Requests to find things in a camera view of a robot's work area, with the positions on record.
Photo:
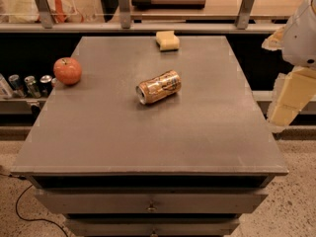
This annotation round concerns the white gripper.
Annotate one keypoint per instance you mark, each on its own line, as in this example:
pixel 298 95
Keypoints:
pixel 300 40

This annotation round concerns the orange soda can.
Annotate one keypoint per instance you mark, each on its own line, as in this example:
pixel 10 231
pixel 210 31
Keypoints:
pixel 158 88

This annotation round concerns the small red can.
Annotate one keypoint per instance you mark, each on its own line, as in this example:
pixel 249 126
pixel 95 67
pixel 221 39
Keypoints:
pixel 53 82

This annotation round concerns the dark can silver top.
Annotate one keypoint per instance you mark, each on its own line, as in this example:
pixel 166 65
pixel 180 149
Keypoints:
pixel 45 82

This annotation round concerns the green silver can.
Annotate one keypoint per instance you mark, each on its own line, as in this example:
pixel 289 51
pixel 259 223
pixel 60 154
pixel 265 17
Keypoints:
pixel 32 86

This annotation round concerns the silver can on shelf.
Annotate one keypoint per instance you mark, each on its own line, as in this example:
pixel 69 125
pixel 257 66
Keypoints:
pixel 17 84

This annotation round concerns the yellow sponge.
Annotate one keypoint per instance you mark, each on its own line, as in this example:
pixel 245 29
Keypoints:
pixel 167 40

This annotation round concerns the grey drawer cabinet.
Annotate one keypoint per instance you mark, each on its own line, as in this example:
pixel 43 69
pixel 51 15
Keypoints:
pixel 97 137

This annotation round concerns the red apple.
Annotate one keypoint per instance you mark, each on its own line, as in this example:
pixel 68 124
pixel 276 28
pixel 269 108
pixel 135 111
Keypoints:
pixel 67 70

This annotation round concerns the upper drawer with knob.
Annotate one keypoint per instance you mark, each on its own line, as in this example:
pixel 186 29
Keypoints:
pixel 226 201

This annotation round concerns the drawer with knob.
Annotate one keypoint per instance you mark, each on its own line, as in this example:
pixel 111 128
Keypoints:
pixel 174 227
pixel 226 201

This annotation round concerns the lower drawer with knob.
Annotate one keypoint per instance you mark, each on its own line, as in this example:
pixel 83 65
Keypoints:
pixel 174 227

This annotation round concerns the white orange plastic bag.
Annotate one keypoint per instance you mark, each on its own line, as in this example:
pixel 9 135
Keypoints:
pixel 26 11

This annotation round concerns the clear acrylic panel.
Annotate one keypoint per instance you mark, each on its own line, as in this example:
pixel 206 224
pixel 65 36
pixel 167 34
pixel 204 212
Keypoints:
pixel 91 11

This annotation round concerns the right metal bracket post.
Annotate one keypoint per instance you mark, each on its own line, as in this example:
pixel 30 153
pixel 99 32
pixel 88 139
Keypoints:
pixel 243 17

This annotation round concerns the metal bracket post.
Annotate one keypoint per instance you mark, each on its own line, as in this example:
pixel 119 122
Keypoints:
pixel 243 17
pixel 44 14
pixel 124 14

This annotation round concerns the middle metal bracket post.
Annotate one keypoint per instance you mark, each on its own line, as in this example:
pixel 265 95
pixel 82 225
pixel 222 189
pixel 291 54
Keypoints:
pixel 124 14

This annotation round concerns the left metal bracket post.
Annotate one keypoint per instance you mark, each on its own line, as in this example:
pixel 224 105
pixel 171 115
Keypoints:
pixel 44 14

